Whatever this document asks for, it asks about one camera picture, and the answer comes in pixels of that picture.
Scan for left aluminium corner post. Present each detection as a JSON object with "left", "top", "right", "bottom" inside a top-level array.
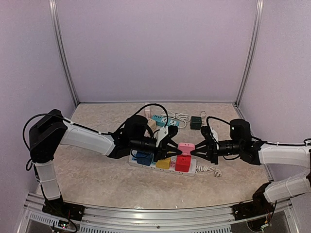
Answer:
[{"left": 49, "top": 0, "right": 80, "bottom": 107}]

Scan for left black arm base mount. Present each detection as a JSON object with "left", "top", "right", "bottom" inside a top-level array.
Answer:
[{"left": 42, "top": 196, "right": 86, "bottom": 221}]

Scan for yellow cube socket adapter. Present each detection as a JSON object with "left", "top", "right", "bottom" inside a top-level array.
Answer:
[{"left": 155, "top": 158, "right": 171, "bottom": 169}]

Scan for red cube socket adapter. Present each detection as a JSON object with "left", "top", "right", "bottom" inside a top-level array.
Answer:
[{"left": 175, "top": 155, "right": 191, "bottom": 172}]

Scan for white multicolour power strip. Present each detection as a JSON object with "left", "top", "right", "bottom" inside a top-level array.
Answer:
[{"left": 128, "top": 155, "right": 223, "bottom": 178}]

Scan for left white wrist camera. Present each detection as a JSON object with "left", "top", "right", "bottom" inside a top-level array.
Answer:
[{"left": 156, "top": 125, "right": 178, "bottom": 140}]

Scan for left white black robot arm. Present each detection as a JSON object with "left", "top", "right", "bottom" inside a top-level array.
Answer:
[{"left": 23, "top": 109, "right": 181, "bottom": 216}]

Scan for pink plug adapter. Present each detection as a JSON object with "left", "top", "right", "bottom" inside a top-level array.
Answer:
[{"left": 177, "top": 142, "right": 195, "bottom": 156}]

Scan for aluminium front frame rail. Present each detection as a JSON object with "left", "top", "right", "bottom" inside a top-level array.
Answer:
[{"left": 17, "top": 193, "right": 301, "bottom": 233}]

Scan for right aluminium corner post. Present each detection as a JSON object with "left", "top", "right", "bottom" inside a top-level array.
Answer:
[{"left": 235, "top": 0, "right": 264, "bottom": 108}]

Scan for teal power strip with cord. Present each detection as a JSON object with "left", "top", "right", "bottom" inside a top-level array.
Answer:
[{"left": 151, "top": 110, "right": 191, "bottom": 129}]

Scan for dark green cube adapter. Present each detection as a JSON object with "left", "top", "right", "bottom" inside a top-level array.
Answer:
[{"left": 190, "top": 111, "right": 207, "bottom": 130}]

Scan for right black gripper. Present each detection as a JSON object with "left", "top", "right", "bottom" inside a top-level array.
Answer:
[{"left": 190, "top": 139, "right": 242, "bottom": 165}]

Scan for beige extension cord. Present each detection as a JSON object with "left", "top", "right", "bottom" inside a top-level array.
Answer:
[{"left": 143, "top": 102, "right": 157, "bottom": 133}]

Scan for dark blue cube socket adapter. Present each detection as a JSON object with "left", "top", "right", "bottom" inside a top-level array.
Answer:
[{"left": 135, "top": 151, "right": 153, "bottom": 166}]

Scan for aluminium corner post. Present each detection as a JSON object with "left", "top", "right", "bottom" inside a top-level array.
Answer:
[
  {"left": 49, "top": 0, "right": 80, "bottom": 107},
  {"left": 235, "top": 0, "right": 264, "bottom": 108}
]

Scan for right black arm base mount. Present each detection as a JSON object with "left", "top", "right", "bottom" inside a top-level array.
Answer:
[{"left": 232, "top": 182, "right": 274, "bottom": 220}]

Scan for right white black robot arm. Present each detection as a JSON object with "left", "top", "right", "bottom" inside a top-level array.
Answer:
[{"left": 191, "top": 118, "right": 311, "bottom": 216}]

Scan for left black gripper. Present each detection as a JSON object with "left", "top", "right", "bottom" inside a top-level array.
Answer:
[{"left": 131, "top": 136, "right": 182, "bottom": 163}]

